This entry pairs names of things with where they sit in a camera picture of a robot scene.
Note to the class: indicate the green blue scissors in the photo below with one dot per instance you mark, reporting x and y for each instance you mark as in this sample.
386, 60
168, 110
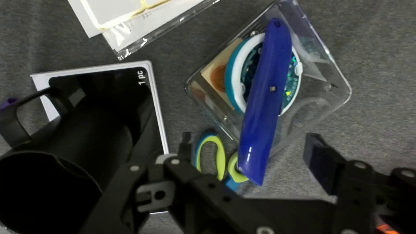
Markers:
208, 138

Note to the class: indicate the white label sheets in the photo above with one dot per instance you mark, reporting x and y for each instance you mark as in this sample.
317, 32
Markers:
112, 11

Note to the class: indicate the white tablet device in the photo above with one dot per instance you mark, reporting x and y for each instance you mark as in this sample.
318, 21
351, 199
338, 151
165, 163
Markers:
108, 99

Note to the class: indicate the grey tablecloth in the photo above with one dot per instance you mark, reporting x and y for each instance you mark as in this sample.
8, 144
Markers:
377, 66

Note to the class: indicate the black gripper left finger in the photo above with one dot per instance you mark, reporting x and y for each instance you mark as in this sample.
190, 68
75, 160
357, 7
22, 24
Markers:
173, 203

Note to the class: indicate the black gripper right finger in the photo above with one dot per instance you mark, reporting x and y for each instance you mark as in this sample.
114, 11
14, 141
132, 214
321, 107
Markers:
372, 199

